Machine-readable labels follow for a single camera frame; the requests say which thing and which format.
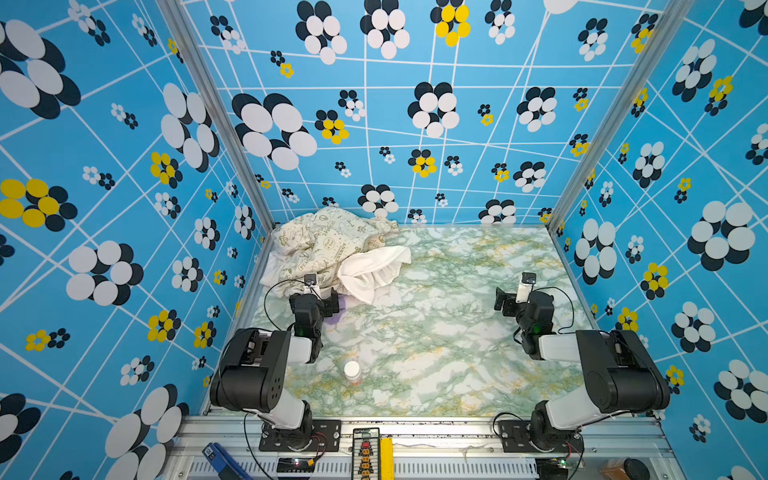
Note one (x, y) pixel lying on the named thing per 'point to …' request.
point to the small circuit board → (295, 465)
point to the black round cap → (636, 469)
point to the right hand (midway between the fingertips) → (517, 289)
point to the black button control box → (366, 453)
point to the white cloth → (364, 272)
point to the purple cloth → (336, 316)
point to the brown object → (614, 473)
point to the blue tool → (226, 467)
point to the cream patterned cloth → (313, 244)
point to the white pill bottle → (353, 373)
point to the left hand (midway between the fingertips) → (318, 288)
